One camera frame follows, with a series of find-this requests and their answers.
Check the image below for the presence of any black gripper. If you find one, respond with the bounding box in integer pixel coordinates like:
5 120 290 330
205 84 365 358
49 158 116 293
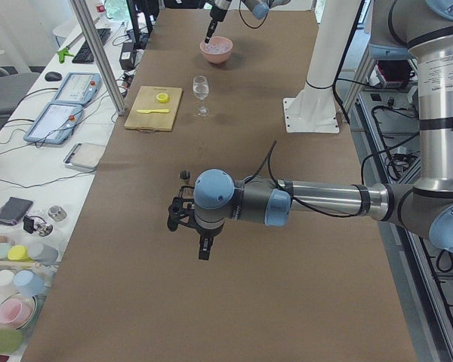
196 225 223 260

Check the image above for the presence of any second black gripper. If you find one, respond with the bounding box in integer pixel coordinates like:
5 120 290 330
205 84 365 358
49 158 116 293
204 6 226 44

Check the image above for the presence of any steel jigger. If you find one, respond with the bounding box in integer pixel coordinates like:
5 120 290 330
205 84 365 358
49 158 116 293
179 170 191 185

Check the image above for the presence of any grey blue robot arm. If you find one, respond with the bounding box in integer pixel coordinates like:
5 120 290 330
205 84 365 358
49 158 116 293
193 1 453 260

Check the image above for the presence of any second grey blue robot arm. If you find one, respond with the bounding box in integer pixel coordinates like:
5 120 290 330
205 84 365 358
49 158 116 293
209 0 290 22

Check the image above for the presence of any clear ice cubes pile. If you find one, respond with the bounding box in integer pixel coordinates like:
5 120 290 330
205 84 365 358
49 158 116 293
205 41 229 54

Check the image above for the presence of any clear wine glass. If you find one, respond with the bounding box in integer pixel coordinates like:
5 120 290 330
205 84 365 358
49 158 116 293
193 75 209 116

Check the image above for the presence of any yellow lemon slice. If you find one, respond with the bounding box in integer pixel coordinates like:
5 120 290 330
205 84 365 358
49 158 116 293
156 92 170 103

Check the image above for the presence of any black power adapter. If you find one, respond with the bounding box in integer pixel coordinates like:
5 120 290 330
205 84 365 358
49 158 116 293
119 41 137 71

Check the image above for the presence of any yellow plastic knife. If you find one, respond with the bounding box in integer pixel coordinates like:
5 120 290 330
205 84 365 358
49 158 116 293
136 109 170 114

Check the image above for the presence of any bamboo cutting board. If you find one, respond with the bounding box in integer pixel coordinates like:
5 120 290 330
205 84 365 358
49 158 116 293
124 86 183 132

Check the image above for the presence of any black keyboard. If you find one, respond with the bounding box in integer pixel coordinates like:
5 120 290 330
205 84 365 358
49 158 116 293
71 28 112 64

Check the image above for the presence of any white tray box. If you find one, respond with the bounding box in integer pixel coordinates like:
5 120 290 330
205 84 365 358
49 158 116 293
63 143 106 172

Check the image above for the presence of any upper teach pendant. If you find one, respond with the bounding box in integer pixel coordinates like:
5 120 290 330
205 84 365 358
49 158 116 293
52 72 102 106

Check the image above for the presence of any teach pendant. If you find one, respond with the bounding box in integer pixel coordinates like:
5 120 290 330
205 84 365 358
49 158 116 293
23 103 83 146
52 72 102 106

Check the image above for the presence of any small steel cup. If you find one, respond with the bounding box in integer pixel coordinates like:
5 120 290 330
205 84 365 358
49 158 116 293
48 205 67 222

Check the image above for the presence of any black computer mouse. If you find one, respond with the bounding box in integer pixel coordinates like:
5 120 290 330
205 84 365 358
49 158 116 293
45 72 63 81

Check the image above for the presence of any blue plastic cup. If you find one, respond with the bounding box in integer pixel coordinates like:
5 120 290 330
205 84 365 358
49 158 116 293
14 270 45 297

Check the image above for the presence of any yellow plastic cup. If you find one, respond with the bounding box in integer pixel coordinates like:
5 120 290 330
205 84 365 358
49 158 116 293
7 244 31 262

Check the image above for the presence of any lower teach pendant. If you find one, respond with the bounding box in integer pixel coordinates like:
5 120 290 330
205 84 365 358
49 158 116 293
23 103 83 146

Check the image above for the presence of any grey folded cloth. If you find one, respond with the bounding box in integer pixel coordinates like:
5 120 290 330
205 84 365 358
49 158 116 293
0 197 33 225

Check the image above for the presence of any green plastic plate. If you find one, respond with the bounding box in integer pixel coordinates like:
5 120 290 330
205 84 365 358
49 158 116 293
0 328 23 355

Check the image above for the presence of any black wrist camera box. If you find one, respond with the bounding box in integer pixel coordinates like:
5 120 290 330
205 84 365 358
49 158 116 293
167 186 198 232

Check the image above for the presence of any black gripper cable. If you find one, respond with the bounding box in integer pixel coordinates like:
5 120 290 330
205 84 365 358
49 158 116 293
248 140 363 218
238 0 269 29

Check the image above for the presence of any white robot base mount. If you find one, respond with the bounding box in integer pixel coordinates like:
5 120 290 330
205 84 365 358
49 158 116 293
283 0 363 133

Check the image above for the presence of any aluminium frame post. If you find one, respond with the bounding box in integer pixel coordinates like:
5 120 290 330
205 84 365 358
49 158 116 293
70 0 126 115

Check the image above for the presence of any green handled tool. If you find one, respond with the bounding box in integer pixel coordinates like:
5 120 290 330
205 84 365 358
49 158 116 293
57 32 84 63

